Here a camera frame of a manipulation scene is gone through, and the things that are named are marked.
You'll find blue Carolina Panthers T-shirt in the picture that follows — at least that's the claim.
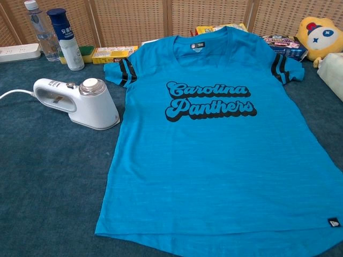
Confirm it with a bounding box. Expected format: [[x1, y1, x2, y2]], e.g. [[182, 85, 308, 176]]
[[95, 26, 343, 257]]

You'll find white handheld steam iron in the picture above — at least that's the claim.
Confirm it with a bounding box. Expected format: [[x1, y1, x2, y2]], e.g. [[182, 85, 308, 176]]
[[33, 77, 121, 131]]

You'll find yellow rectangular box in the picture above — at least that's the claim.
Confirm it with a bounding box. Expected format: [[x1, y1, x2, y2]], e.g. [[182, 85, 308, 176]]
[[91, 46, 139, 64]]

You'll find yellow snack package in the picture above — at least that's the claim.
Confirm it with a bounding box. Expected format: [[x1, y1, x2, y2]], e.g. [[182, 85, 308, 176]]
[[190, 23, 249, 36]]

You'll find green and yellow sponge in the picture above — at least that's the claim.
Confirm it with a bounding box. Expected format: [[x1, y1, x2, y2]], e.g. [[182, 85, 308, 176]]
[[58, 46, 95, 64]]

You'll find wicker folding screen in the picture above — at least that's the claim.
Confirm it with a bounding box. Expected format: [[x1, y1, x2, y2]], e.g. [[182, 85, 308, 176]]
[[0, 0, 343, 48]]

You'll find teal carpet table cover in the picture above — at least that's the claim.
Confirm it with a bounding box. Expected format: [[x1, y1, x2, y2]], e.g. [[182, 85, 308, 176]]
[[0, 53, 343, 257]]

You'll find white bottle with blue cap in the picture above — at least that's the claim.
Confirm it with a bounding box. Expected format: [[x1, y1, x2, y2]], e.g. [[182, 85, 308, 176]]
[[47, 7, 85, 72]]

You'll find dark sanitary pad package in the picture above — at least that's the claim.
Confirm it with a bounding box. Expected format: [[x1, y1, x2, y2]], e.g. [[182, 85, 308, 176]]
[[261, 34, 308, 62]]

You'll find clear plastic water bottle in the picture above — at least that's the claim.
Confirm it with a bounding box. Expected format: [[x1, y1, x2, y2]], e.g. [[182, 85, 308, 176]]
[[24, 0, 61, 62]]

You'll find white fabric bundle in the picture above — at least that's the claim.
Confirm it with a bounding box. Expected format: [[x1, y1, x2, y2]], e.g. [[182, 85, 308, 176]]
[[317, 52, 343, 102]]

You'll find white power strip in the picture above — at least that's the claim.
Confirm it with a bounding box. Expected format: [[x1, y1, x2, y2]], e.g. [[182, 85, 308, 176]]
[[0, 43, 41, 64]]

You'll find yellow plush toy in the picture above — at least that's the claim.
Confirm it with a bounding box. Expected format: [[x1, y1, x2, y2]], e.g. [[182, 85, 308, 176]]
[[294, 16, 343, 68]]

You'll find white power cord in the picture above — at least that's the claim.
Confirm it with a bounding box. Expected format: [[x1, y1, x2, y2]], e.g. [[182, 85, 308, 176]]
[[0, 89, 35, 100]]

